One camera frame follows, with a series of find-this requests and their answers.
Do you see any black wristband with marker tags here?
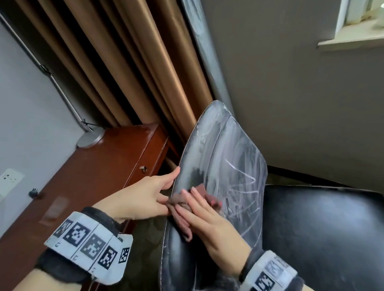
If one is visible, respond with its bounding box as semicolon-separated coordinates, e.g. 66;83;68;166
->
33;203;126;287
237;247;307;291

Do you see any brown cleaning cloth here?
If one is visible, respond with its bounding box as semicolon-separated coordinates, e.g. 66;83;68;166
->
165;180;224;245

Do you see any black leather chair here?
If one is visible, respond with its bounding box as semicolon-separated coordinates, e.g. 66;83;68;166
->
157;97;384;291

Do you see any white wall power socket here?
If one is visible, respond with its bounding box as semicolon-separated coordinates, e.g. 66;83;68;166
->
0;168;25;210

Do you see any cream window sill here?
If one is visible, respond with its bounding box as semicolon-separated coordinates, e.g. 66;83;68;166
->
316;14;384;55

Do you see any red wooden table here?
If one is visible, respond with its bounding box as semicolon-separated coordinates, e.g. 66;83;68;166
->
0;112;171;291

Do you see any white window frame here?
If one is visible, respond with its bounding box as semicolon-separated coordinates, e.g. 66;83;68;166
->
336;0;383;36

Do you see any grey curtain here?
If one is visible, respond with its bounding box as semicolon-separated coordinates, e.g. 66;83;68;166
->
166;0;244;116

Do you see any dark wooden baseboard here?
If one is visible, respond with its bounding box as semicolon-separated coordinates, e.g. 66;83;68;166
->
266;165;352;190

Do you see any black lamp cable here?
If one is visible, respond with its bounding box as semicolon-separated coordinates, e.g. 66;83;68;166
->
81;119;99;132

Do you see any person's left hand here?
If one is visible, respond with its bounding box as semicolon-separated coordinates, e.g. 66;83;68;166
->
91;160;182;229

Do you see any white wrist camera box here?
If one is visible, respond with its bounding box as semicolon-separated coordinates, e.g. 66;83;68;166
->
102;232;135;288

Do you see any silver desk lamp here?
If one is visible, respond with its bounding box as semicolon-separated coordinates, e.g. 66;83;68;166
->
0;4;114;151

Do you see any person's right hand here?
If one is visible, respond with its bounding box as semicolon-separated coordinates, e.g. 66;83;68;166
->
169;186;256;280

